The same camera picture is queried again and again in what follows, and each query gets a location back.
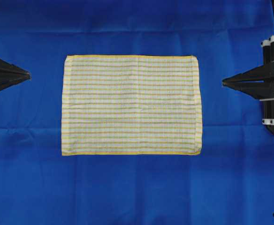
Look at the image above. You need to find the yellow striped towel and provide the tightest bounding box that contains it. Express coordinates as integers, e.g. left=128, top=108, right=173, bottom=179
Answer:
left=61, top=55, right=203, bottom=156

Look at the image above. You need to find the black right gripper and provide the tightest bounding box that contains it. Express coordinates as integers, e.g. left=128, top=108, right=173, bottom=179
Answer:
left=222, top=36, right=274, bottom=125

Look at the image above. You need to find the blue table cloth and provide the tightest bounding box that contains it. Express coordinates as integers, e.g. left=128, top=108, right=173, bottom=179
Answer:
left=0, top=0, right=274, bottom=225

